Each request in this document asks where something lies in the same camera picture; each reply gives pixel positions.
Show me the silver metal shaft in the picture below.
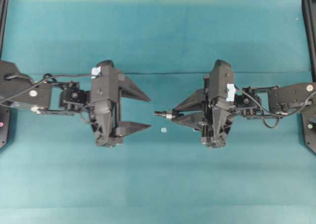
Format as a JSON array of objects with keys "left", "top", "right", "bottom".
[{"left": 154, "top": 110, "right": 177, "bottom": 119}]

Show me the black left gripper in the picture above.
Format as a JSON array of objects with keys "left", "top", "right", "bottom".
[{"left": 88, "top": 68, "right": 151, "bottom": 148}]

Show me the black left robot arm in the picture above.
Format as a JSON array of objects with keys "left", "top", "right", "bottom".
[{"left": 0, "top": 60, "right": 150, "bottom": 148}]

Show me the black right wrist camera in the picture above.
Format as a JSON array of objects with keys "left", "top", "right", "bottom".
[{"left": 208, "top": 59, "right": 236, "bottom": 102}]

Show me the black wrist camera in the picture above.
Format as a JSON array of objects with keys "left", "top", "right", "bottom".
[
  {"left": 208, "top": 59, "right": 236, "bottom": 102},
  {"left": 90, "top": 60, "right": 119, "bottom": 103}
]

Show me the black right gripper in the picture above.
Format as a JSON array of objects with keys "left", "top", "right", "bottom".
[{"left": 172, "top": 75, "right": 235, "bottom": 149}]

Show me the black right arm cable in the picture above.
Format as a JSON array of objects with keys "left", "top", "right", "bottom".
[{"left": 233, "top": 84, "right": 316, "bottom": 130}]

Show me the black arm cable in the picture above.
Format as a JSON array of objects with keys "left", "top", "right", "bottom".
[
  {"left": 233, "top": 84, "right": 316, "bottom": 130},
  {"left": 0, "top": 72, "right": 99, "bottom": 106}
]

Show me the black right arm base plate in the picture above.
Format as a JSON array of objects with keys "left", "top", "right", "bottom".
[{"left": 298, "top": 110, "right": 316, "bottom": 155}]

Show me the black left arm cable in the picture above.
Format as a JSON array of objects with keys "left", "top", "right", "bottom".
[{"left": 0, "top": 72, "right": 99, "bottom": 106}]

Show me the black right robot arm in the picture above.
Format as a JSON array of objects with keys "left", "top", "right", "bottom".
[{"left": 165, "top": 73, "right": 316, "bottom": 148}]

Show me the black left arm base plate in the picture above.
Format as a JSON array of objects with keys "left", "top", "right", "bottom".
[{"left": 0, "top": 106, "right": 11, "bottom": 148}]

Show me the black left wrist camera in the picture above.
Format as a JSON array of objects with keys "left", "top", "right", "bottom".
[{"left": 90, "top": 60, "right": 119, "bottom": 103}]

